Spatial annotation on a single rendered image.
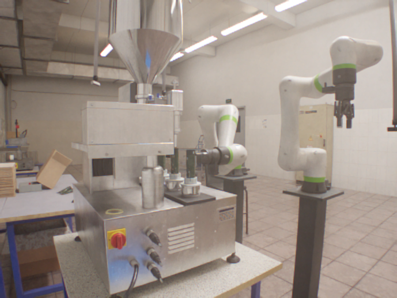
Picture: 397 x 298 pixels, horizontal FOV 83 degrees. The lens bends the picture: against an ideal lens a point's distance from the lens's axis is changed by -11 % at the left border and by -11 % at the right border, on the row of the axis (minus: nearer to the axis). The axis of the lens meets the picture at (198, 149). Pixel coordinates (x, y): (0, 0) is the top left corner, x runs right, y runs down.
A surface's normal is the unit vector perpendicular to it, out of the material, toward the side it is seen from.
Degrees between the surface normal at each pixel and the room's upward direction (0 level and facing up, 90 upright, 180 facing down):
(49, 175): 90
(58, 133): 90
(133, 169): 90
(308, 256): 90
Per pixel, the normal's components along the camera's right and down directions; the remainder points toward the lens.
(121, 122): 0.58, 0.05
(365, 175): -0.81, 0.04
